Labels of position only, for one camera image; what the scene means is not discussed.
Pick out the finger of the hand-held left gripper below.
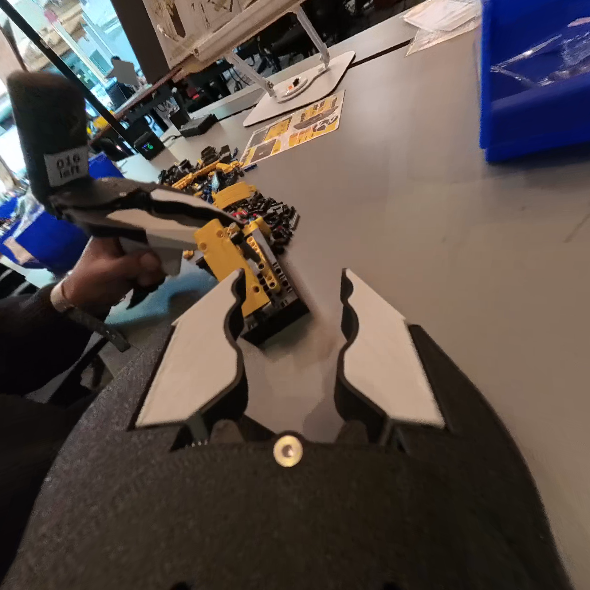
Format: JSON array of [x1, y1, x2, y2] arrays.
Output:
[[105, 208, 217, 277], [148, 188, 246, 230]]

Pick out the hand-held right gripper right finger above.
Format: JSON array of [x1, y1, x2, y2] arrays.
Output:
[[335, 268, 446, 445]]

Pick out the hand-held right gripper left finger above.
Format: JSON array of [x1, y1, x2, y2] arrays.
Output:
[[135, 268, 248, 445]]

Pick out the yellow panel with grey shafts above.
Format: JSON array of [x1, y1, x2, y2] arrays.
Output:
[[194, 218, 284, 319]]

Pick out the black and yellow brick assembly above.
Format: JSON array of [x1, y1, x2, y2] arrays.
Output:
[[182, 217, 310, 346]]

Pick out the person's left forearm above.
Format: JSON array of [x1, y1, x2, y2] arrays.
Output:
[[0, 283, 93, 397]]

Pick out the person's left hand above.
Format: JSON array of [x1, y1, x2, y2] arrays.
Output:
[[62, 236, 164, 310]]

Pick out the yellow curved panel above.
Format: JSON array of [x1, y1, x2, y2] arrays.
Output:
[[212, 182, 256, 208]]

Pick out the small black box green light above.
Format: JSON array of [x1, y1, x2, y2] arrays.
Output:
[[134, 131, 166, 161]]

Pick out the pile of small brick parts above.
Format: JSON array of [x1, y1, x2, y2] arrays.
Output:
[[158, 145, 301, 256]]

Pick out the black rectangular device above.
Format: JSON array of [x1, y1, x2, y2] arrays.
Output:
[[179, 113, 219, 137]]

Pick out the blue storage bin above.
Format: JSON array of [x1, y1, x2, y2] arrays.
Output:
[[479, 0, 590, 163], [0, 154, 125, 273]]

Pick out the silver wristwatch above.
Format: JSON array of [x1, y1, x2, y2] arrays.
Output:
[[50, 272, 132, 353]]

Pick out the illustrated instruction sheet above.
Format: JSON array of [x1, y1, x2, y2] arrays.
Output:
[[240, 90, 346, 169]]

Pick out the white monitor stand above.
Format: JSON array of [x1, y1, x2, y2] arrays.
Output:
[[223, 5, 356, 127]]

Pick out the monitor screen with instructions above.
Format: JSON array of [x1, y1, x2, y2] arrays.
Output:
[[140, 0, 307, 70]]

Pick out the white paper sheets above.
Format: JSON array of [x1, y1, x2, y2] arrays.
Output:
[[403, 0, 482, 57]]

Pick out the clear plastic bag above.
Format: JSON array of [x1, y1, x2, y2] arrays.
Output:
[[490, 16, 590, 88]]

